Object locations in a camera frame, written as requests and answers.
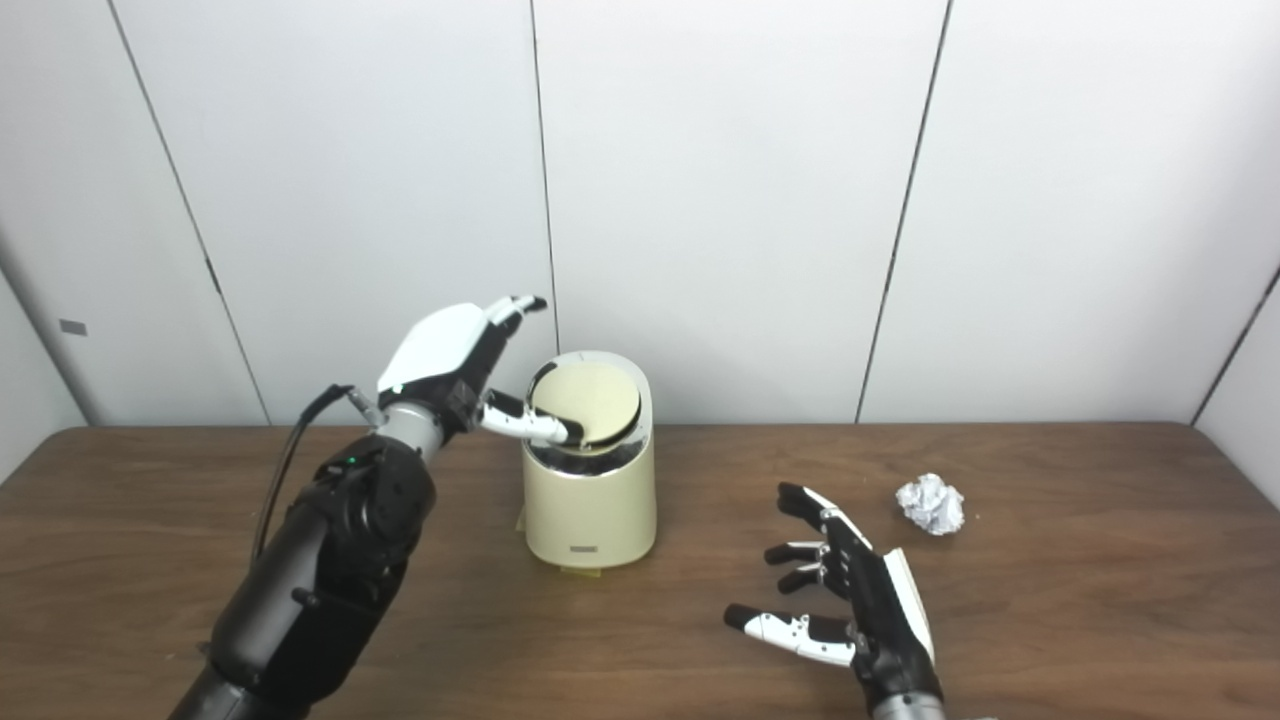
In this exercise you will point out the cream round bin lid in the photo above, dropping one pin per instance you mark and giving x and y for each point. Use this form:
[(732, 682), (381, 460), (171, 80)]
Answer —
[(595, 400)]

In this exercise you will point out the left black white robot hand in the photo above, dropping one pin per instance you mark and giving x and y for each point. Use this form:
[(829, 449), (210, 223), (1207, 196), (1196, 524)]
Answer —
[(440, 350)]

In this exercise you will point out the white paper ball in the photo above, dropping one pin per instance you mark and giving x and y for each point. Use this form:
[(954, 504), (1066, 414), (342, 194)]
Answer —
[(932, 505)]

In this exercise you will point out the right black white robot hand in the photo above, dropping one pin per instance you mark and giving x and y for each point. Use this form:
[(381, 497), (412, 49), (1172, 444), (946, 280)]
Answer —
[(885, 610)]

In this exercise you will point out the cream-colored desktop trash bin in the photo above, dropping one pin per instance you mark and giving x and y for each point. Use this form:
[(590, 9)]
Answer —
[(592, 510)]

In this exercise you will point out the small grey wall label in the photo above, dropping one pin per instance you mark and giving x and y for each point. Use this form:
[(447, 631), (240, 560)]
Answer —
[(73, 327)]

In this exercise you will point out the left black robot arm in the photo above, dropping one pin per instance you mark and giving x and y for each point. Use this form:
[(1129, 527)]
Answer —
[(320, 570)]

